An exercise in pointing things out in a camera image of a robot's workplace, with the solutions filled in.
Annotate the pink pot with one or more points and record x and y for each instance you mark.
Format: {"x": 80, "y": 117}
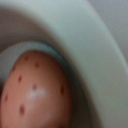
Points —
{"x": 71, "y": 32}

